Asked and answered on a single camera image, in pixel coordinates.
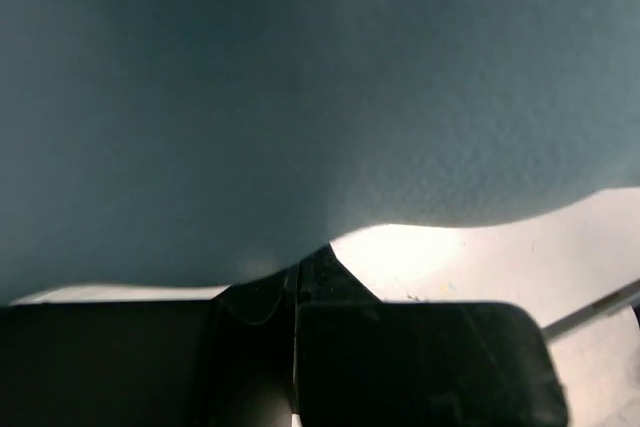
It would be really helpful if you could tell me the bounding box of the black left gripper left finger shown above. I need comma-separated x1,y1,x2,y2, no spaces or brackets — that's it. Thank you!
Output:
1,273,293,426

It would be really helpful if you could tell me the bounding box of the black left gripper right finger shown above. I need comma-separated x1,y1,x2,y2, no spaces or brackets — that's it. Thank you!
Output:
294,247,568,426

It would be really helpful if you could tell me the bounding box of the light blue suitcase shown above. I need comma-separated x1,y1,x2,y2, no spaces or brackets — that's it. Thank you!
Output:
1,0,639,303

